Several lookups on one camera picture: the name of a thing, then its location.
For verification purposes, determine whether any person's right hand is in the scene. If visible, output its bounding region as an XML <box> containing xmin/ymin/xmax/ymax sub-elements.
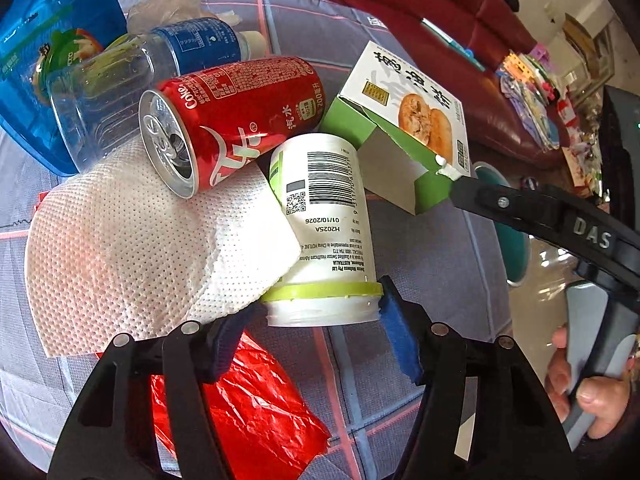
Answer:
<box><xmin>545</xmin><ymin>325</ymin><xmax>634</xmax><ymax>441</ymax></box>

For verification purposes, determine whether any teal plastic bin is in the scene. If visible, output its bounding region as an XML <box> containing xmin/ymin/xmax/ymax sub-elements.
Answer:
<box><xmin>472</xmin><ymin>160</ymin><xmax>532</xmax><ymax>288</ymax></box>

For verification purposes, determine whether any blue plastic tray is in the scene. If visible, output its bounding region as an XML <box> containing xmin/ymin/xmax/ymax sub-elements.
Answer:
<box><xmin>0</xmin><ymin>0</ymin><xmax>128</xmax><ymax>178</ymax></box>

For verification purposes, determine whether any clear bottle blue label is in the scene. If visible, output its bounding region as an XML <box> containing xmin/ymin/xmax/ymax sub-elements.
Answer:
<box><xmin>47</xmin><ymin>17</ymin><xmax>268</xmax><ymax>173</ymax></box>

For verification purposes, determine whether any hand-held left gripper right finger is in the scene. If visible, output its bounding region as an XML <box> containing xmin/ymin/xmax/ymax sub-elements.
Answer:
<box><xmin>377</xmin><ymin>275</ymin><xmax>577</xmax><ymax>480</ymax></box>

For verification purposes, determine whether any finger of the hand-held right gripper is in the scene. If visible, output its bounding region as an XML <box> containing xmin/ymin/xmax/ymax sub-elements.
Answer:
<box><xmin>435</xmin><ymin>156</ymin><xmax>626</xmax><ymax>267</ymax></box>

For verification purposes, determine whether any white paper towel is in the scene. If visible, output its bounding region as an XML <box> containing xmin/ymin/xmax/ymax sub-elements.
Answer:
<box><xmin>24</xmin><ymin>137</ymin><xmax>303</xmax><ymax>359</ymax></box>

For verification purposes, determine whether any red soda can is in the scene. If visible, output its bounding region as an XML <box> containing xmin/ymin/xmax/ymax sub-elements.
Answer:
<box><xmin>138</xmin><ymin>56</ymin><xmax>327</xmax><ymax>199</ymax></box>

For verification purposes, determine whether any thin book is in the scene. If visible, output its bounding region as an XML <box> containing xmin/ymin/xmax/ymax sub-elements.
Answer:
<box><xmin>420</xmin><ymin>17</ymin><xmax>486</xmax><ymax>72</ymax></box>

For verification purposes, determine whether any white supplement bottle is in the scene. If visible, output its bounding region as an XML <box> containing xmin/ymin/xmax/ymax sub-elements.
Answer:
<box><xmin>260</xmin><ymin>132</ymin><xmax>385</xmax><ymax>329</ymax></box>

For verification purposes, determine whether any pile of colourful packets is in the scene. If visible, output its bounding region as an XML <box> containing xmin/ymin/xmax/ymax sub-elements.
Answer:
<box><xmin>495</xmin><ymin>45</ymin><xmax>608</xmax><ymax>206</ymax></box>

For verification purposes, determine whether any clear plastic bag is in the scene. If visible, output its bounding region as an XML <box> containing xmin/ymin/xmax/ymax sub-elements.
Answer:
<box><xmin>125</xmin><ymin>0</ymin><xmax>243</xmax><ymax>36</ymax></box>

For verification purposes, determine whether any red plastic bag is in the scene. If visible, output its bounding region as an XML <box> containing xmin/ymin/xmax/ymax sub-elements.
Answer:
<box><xmin>150</xmin><ymin>330</ymin><xmax>332</xmax><ymax>480</ymax></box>

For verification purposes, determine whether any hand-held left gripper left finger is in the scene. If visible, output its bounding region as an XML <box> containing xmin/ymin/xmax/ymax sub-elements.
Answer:
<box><xmin>47</xmin><ymin>304</ymin><xmax>269</xmax><ymax>480</ymax></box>

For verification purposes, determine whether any plaid cloth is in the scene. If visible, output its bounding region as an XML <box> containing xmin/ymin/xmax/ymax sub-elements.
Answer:
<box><xmin>0</xmin><ymin>0</ymin><xmax>516</xmax><ymax>477</ymax></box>

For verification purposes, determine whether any green white pastry box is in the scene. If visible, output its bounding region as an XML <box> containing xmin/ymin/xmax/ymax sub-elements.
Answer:
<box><xmin>320</xmin><ymin>40</ymin><xmax>472</xmax><ymax>216</ymax></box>

